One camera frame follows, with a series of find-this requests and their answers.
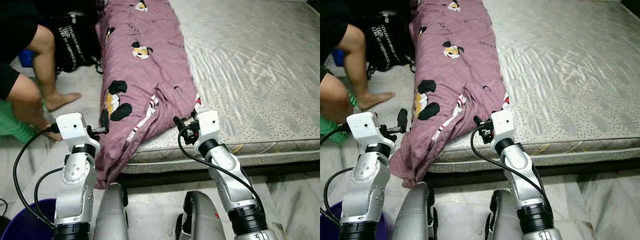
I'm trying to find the pink cartoon print blanket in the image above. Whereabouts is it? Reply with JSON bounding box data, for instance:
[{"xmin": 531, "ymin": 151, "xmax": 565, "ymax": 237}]
[
  {"xmin": 94, "ymin": 0, "xmax": 201, "ymax": 190},
  {"xmin": 389, "ymin": 0, "xmax": 510, "ymax": 190}
]

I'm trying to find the green plastic stool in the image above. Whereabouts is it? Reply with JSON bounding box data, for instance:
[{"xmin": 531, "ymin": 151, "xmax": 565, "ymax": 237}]
[
  {"xmin": 0, "ymin": 97, "xmax": 51, "ymax": 144},
  {"xmin": 320, "ymin": 92, "xmax": 359, "ymax": 144}
]

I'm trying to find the person in black clothes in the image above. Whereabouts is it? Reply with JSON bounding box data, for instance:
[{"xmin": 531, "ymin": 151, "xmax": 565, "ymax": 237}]
[
  {"xmin": 0, "ymin": 0, "xmax": 84, "ymax": 141},
  {"xmin": 320, "ymin": 0, "xmax": 396, "ymax": 126}
]

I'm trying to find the black bag with white print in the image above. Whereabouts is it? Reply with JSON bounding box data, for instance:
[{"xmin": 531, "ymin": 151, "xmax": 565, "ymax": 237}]
[
  {"xmin": 52, "ymin": 12, "xmax": 104, "ymax": 75},
  {"xmin": 367, "ymin": 11, "xmax": 416, "ymax": 74}
]

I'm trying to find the silver left robot leg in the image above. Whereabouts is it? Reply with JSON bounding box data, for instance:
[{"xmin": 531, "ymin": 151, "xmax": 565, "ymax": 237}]
[
  {"xmin": 392, "ymin": 182, "xmax": 439, "ymax": 240},
  {"xmin": 92, "ymin": 183, "xmax": 129, "ymax": 240}
]

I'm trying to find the silver robot leg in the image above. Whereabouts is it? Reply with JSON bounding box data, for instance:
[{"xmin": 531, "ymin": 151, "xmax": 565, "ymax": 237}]
[
  {"xmin": 392, "ymin": 182, "xmax": 439, "ymax": 240},
  {"xmin": 92, "ymin": 183, "xmax": 129, "ymax": 240},
  {"xmin": 175, "ymin": 191, "xmax": 226, "ymax": 240},
  {"xmin": 485, "ymin": 190, "xmax": 526, "ymax": 240}
]

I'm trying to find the silver right robot leg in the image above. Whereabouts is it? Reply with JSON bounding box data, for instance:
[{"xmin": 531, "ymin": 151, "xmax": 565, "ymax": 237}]
[
  {"xmin": 175, "ymin": 191, "xmax": 226, "ymax": 240},
  {"xmin": 485, "ymin": 190, "xmax": 526, "ymax": 240}
]

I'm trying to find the white quilted mattress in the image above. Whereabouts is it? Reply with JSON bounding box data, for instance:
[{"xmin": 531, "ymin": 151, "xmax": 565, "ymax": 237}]
[
  {"xmin": 120, "ymin": 0, "xmax": 320, "ymax": 175},
  {"xmin": 430, "ymin": 0, "xmax": 640, "ymax": 174}
]

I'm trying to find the purple plastic bucket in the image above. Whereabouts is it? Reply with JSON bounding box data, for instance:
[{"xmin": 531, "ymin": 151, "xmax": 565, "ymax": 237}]
[
  {"xmin": 320, "ymin": 201, "xmax": 389, "ymax": 240},
  {"xmin": 0, "ymin": 198, "xmax": 59, "ymax": 240}
]

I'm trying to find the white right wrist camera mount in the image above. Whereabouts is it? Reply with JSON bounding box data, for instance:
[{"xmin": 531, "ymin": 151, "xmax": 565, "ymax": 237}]
[
  {"xmin": 192, "ymin": 110, "xmax": 221, "ymax": 151},
  {"xmin": 489, "ymin": 109, "xmax": 516, "ymax": 151}
]

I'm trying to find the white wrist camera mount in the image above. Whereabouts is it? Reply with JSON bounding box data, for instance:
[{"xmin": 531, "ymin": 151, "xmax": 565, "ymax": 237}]
[
  {"xmin": 55, "ymin": 113, "xmax": 101, "ymax": 155},
  {"xmin": 192, "ymin": 110, "xmax": 221, "ymax": 151},
  {"xmin": 489, "ymin": 109, "xmax": 516, "ymax": 151},
  {"xmin": 346, "ymin": 111, "xmax": 394, "ymax": 155}
]

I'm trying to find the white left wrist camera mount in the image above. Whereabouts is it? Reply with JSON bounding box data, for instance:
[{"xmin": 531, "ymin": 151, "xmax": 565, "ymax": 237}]
[
  {"xmin": 55, "ymin": 113, "xmax": 101, "ymax": 155},
  {"xmin": 346, "ymin": 111, "xmax": 394, "ymax": 155}
]

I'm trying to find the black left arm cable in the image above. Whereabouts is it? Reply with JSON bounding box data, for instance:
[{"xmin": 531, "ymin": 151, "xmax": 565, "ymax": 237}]
[
  {"xmin": 12, "ymin": 125, "xmax": 64, "ymax": 229},
  {"xmin": 320, "ymin": 124, "xmax": 351, "ymax": 226}
]

